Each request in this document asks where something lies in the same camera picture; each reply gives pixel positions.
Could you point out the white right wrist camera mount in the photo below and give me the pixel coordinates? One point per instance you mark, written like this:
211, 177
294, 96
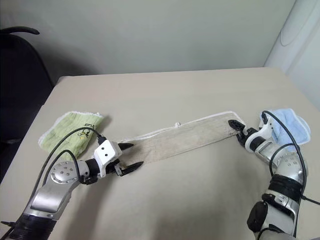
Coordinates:
260, 135

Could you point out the green folded towel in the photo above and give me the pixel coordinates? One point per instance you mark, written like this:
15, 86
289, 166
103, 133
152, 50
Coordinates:
72, 132

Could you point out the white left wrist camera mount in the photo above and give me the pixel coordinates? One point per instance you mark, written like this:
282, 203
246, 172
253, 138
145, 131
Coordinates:
108, 151

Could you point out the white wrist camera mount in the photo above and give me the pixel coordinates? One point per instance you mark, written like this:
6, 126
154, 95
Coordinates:
260, 135
108, 151

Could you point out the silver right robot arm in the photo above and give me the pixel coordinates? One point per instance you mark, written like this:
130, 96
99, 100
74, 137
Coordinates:
285, 172

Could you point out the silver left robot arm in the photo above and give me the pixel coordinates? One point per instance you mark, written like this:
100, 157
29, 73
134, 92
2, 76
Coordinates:
53, 185

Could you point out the white round column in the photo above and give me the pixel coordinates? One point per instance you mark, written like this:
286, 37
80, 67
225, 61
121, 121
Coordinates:
297, 37

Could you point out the light blue folded towel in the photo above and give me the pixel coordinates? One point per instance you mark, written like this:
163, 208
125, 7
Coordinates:
290, 125

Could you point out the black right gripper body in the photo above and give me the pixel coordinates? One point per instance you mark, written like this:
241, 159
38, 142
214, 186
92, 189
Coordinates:
242, 136

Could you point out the long beige towel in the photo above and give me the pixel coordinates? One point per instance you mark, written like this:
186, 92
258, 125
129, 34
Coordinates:
190, 136

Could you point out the black office chair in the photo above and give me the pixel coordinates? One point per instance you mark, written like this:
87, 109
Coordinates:
20, 82

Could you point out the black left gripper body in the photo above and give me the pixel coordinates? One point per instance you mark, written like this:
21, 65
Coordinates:
113, 170

